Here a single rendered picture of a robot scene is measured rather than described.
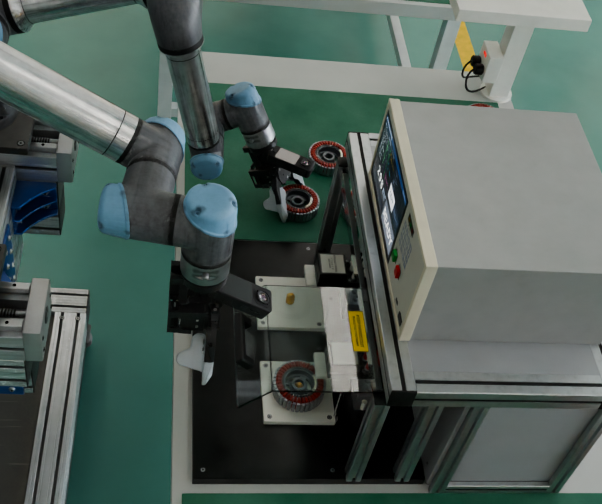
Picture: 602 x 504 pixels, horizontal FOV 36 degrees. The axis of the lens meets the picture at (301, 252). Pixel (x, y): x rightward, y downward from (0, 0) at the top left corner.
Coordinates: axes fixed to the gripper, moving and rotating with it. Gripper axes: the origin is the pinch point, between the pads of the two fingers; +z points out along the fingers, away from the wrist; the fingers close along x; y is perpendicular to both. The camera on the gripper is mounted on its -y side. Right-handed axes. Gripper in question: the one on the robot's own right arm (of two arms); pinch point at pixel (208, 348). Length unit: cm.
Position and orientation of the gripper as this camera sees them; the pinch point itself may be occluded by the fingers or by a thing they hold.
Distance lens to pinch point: 156.5
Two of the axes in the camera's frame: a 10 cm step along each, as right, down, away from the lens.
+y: -9.9, -0.6, -1.4
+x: 0.5, 7.4, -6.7
